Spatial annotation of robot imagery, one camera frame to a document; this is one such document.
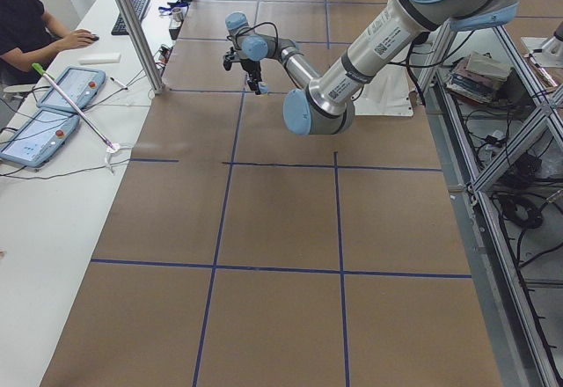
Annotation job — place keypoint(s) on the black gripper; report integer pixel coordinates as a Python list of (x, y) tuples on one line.
[(252, 67)]

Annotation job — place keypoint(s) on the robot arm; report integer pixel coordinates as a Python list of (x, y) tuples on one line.
[(321, 104)]

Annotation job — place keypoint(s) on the small metal cup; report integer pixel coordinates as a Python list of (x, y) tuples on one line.
[(177, 14)]

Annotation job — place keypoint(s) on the black marker pen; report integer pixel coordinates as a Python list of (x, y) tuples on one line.
[(120, 84)]

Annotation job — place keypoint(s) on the white foam block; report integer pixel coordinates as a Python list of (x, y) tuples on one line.
[(106, 58)]

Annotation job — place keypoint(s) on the upper blue teach pendant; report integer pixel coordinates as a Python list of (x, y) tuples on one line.
[(80, 84)]

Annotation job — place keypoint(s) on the blue teach pendant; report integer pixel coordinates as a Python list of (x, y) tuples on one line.
[(80, 84), (38, 140)]

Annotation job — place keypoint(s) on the lower blue teach pendant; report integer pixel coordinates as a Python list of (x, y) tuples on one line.
[(38, 140)]

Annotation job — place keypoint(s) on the metal rod green tip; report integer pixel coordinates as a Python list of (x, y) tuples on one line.
[(111, 147)]

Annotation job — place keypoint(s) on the stack of books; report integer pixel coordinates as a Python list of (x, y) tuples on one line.
[(478, 77)]

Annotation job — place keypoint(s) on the seated person in black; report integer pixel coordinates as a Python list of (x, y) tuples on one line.
[(29, 33)]

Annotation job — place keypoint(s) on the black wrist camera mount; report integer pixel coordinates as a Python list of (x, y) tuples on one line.
[(229, 58)]

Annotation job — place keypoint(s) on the aluminium frame post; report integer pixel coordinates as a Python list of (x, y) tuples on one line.
[(141, 45)]

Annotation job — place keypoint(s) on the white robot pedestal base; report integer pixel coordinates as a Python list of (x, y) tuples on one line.
[(386, 95)]

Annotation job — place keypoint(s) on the aluminium truss frame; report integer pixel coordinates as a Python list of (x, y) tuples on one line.
[(505, 159)]

